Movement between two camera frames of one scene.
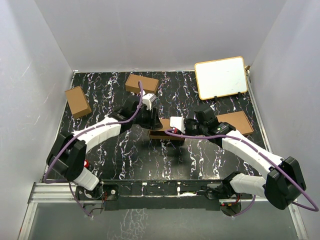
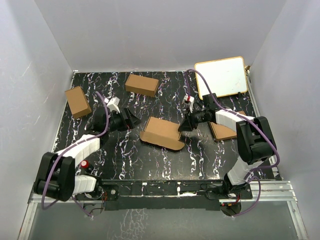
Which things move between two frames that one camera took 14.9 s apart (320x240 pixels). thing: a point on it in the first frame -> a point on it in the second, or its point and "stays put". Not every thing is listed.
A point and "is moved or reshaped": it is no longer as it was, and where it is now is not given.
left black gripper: [153, 122] -> [131, 122]
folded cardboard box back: [149, 85] stays put
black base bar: [162, 194] stays put
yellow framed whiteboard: [221, 77] stays put
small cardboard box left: [78, 102] stays put
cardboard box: [160, 133] is moved or reshaped
